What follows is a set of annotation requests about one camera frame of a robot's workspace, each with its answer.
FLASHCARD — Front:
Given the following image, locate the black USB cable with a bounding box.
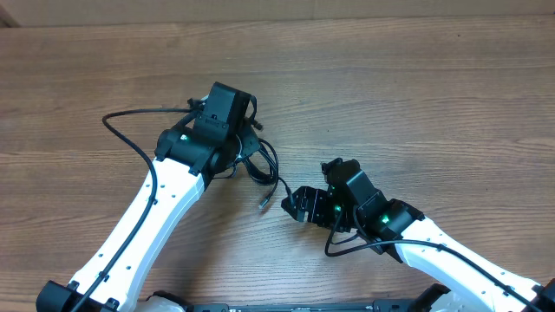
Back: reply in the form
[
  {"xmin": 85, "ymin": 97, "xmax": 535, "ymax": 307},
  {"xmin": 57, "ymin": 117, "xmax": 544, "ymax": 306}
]
[{"xmin": 240, "ymin": 119, "xmax": 298, "ymax": 210}]

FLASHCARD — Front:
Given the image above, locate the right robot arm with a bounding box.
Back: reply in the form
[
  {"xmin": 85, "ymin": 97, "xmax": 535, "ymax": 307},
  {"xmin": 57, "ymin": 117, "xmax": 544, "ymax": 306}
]
[{"xmin": 281, "ymin": 158, "xmax": 554, "ymax": 311}]

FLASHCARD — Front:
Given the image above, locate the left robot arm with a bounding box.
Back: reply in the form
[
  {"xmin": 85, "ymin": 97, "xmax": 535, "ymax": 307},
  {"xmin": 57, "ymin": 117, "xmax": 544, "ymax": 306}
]
[{"xmin": 36, "ymin": 82, "xmax": 258, "ymax": 311}]

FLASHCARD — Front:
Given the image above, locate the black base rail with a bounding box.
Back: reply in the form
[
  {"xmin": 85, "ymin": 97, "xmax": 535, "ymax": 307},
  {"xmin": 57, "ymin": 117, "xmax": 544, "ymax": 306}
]
[{"xmin": 138, "ymin": 283, "xmax": 478, "ymax": 312}]

